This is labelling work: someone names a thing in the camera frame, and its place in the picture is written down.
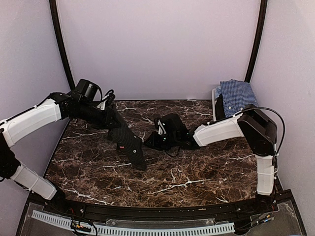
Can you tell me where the blue checkered long sleeve shirt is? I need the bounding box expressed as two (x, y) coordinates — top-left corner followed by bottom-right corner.
(220, 79), (258, 117)

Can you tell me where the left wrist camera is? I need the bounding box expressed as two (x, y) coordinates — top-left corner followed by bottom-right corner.
(71, 79), (116, 110)

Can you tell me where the black front table rail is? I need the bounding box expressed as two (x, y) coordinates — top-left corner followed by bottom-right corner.
(38, 199), (272, 222)

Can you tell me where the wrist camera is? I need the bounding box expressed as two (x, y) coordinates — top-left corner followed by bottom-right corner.
(154, 113), (189, 140)
(71, 79), (116, 110)

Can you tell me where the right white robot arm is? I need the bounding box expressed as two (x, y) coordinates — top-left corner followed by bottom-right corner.
(144, 104), (280, 213)

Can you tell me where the black garment in basket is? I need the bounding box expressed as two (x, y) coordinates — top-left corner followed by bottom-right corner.
(215, 94), (225, 120)

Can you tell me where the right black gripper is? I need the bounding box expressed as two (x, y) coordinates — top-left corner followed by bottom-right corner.
(144, 131), (179, 151)

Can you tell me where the light blue shirt in basket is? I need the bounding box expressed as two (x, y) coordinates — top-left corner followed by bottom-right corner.
(215, 86), (222, 100)

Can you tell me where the white perforated plastic basket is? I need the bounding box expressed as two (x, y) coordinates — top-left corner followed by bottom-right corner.
(212, 89), (217, 121)

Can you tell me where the white slotted cable duct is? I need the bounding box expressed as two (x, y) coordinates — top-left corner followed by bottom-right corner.
(31, 210), (235, 236)

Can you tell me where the left black frame post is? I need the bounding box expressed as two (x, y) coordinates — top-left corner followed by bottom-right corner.
(49, 0), (75, 89)

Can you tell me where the black frame post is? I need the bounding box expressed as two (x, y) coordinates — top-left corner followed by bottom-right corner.
(49, 0), (75, 89)
(244, 0), (268, 83)

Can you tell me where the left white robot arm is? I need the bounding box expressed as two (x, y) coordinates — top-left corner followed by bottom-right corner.
(0, 92), (119, 214)

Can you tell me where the right black frame post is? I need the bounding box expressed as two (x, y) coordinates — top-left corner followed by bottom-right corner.
(244, 0), (268, 83)

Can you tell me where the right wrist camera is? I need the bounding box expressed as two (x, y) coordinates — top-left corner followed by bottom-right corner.
(154, 113), (189, 140)

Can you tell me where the black pinstriped long sleeve shirt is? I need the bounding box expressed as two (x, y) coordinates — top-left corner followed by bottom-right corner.
(108, 108), (147, 171)

